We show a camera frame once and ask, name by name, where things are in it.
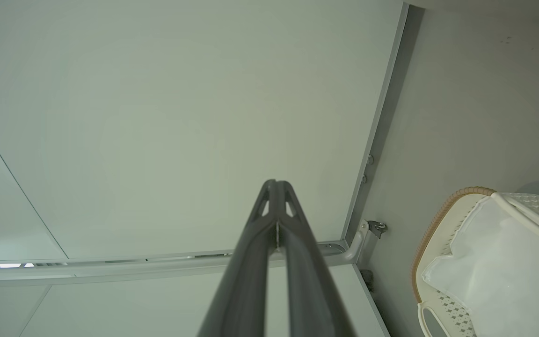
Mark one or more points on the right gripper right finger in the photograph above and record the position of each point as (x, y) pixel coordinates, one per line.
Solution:
(309, 276)

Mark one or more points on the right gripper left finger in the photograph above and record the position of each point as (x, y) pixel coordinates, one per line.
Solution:
(244, 267)

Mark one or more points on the white basket woven brown rim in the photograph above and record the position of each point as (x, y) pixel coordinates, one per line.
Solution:
(438, 215)

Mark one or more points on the small metal latch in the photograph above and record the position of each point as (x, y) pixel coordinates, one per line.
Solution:
(378, 228)

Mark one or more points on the grey corner bracket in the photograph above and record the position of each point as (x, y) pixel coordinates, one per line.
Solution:
(357, 245)

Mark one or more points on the long aluminium frame rail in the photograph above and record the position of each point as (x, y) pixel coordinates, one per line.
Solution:
(110, 269)

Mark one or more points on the aluminium frame rail with screws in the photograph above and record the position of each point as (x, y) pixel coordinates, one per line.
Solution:
(376, 121)

